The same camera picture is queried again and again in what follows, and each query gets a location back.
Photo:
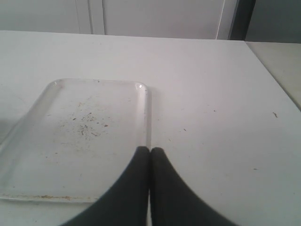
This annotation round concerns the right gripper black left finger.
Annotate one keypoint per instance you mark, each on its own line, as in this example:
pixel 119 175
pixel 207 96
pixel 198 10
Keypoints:
pixel 126 202

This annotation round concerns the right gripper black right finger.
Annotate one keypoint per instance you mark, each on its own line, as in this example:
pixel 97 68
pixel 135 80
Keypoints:
pixel 172 202

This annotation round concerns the white plastic tray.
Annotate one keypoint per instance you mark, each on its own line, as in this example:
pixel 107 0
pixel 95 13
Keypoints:
pixel 75 141

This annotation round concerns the dark vertical post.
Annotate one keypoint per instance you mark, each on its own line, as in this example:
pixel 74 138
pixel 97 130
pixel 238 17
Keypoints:
pixel 241 19

